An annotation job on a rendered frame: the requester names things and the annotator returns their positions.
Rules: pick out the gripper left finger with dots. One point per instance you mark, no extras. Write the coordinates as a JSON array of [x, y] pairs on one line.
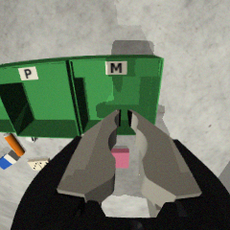
[[83, 170]]

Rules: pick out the pink rectangular block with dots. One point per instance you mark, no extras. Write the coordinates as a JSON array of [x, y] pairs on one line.
[[122, 157]]

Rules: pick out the orange aa battery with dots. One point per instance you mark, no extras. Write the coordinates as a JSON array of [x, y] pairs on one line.
[[14, 143]]

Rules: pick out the cream domino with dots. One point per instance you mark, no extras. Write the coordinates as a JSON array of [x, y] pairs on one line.
[[38, 164]]

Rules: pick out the green rack of three bins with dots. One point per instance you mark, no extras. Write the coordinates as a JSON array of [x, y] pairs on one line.
[[36, 98]]

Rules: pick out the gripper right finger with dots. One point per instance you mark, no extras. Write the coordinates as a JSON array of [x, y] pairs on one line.
[[171, 173]]

